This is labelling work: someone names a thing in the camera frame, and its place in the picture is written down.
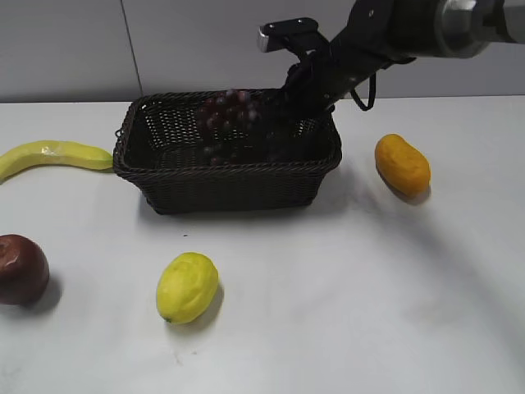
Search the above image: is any black cable loop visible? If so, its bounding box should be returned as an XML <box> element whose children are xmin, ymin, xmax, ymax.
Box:
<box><xmin>350</xmin><ymin>71</ymin><xmax>377</xmax><ymax>112</ymax></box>

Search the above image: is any orange mango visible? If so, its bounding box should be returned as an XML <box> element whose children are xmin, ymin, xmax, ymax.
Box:
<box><xmin>374</xmin><ymin>134</ymin><xmax>431</xmax><ymax>198</ymax></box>

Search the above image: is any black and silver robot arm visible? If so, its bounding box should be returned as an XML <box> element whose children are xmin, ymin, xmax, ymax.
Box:
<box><xmin>260</xmin><ymin>1</ymin><xmax>524</xmax><ymax>119</ymax></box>

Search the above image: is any dark red apple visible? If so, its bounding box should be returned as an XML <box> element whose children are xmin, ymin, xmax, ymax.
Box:
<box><xmin>1</xmin><ymin>234</ymin><xmax>50</xmax><ymax>305</ymax></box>

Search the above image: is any black woven basket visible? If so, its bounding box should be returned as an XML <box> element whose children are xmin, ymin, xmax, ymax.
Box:
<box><xmin>113</xmin><ymin>91</ymin><xmax>342</xmax><ymax>215</ymax></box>

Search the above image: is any yellow banana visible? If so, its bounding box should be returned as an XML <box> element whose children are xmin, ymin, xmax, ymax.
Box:
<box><xmin>1</xmin><ymin>140</ymin><xmax>113</xmax><ymax>183</ymax></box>

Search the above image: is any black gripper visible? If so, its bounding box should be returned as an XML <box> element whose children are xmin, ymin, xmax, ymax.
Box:
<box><xmin>276</xmin><ymin>24</ymin><xmax>395</xmax><ymax>120</ymax></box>

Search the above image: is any yellow lemon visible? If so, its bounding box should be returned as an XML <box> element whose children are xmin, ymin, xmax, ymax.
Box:
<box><xmin>156</xmin><ymin>252</ymin><xmax>219</xmax><ymax>324</ymax></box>

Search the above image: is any purple grape bunch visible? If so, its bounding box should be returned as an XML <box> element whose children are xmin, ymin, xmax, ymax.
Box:
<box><xmin>195</xmin><ymin>89</ymin><xmax>290</xmax><ymax>166</ymax></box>

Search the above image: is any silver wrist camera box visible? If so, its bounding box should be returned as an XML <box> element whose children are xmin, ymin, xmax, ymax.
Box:
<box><xmin>257</xmin><ymin>17</ymin><xmax>328</xmax><ymax>57</ymax></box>

